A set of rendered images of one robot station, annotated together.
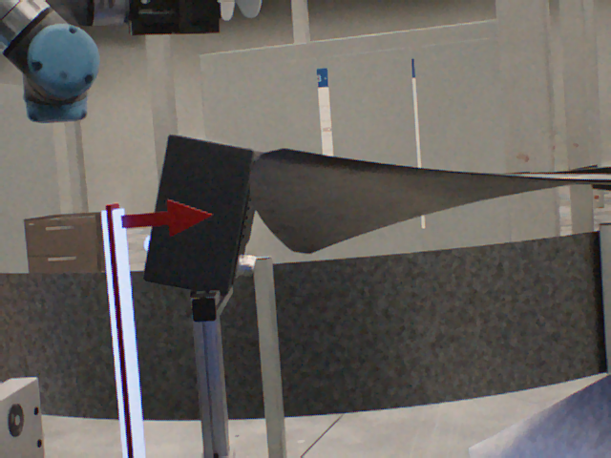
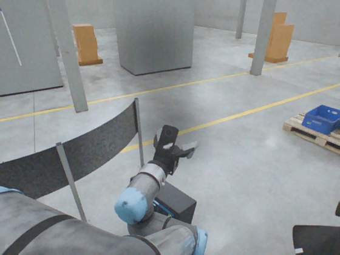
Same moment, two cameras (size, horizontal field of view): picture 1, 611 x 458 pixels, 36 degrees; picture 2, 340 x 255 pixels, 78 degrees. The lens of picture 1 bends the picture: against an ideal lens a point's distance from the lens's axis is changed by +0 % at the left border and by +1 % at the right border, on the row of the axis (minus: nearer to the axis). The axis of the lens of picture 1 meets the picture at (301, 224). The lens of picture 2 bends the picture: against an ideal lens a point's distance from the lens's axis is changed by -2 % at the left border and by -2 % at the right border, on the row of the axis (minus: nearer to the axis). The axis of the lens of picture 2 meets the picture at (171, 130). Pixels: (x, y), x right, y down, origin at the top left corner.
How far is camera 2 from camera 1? 1.21 m
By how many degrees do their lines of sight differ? 53
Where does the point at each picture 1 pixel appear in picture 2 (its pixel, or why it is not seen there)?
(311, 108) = not seen: outside the picture
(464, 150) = (29, 39)
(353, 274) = (87, 137)
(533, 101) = (67, 34)
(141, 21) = not seen: hidden behind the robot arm
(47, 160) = not seen: outside the picture
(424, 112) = (10, 25)
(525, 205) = (70, 67)
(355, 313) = (89, 147)
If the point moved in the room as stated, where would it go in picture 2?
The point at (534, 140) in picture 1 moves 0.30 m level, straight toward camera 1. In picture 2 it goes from (69, 47) to (73, 50)
